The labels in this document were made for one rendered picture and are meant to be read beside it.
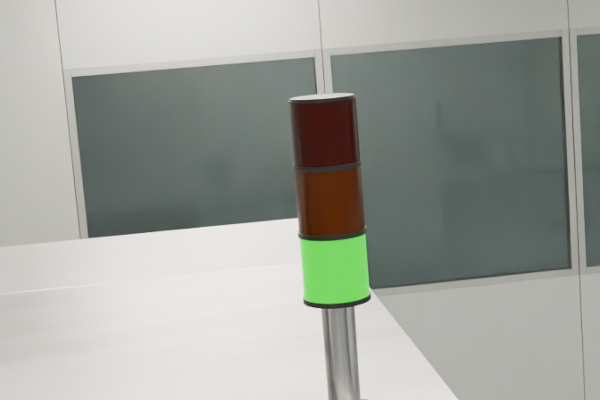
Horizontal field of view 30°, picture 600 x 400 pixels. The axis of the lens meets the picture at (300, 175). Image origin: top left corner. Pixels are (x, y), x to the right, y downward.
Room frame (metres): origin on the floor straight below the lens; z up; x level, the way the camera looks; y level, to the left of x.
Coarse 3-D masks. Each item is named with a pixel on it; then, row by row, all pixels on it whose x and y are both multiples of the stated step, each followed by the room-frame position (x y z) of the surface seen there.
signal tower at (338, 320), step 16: (304, 96) 0.82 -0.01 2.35; (320, 96) 0.81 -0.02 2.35; (336, 96) 0.80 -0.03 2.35; (352, 96) 0.80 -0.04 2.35; (320, 240) 0.79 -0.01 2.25; (304, 304) 0.80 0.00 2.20; (320, 304) 0.79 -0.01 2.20; (336, 304) 0.79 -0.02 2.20; (352, 304) 0.79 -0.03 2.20; (336, 320) 0.80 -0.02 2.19; (352, 320) 0.80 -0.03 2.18; (336, 336) 0.80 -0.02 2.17; (352, 336) 0.80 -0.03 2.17; (336, 352) 0.80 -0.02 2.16; (352, 352) 0.80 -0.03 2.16; (336, 368) 0.80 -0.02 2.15; (352, 368) 0.80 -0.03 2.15; (336, 384) 0.80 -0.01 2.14; (352, 384) 0.80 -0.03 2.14
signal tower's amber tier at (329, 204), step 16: (304, 176) 0.79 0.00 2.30; (320, 176) 0.79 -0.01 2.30; (336, 176) 0.79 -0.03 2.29; (352, 176) 0.79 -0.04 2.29; (304, 192) 0.80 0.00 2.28; (320, 192) 0.79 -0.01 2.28; (336, 192) 0.79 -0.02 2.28; (352, 192) 0.79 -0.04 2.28; (304, 208) 0.80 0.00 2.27; (320, 208) 0.79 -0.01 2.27; (336, 208) 0.79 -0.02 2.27; (352, 208) 0.79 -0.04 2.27; (304, 224) 0.80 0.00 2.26; (320, 224) 0.79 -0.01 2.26; (336, 224) 0.79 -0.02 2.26; (352, 224) 0.79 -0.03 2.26
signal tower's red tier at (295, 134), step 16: (304, 112) 0.79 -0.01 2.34; (320, 112) 0.79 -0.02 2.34; (336, 112) 0.79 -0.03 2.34; (352, 112) 0.80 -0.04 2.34; (304, 128) 0.79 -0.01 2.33; (320, 128) 0.79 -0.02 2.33; (336, 128) 0.79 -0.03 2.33; (352, 128) 0.80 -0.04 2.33; (304, 144) 0.79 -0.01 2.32; (320, 144) 0.79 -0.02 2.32; (336, 144) 0.79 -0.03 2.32; (352, 144) 0.80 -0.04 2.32; (304, 160) 0.79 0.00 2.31; (320, 160) 0.79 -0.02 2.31; (336, 160) 0.79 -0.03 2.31; (352, 160) 0.80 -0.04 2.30
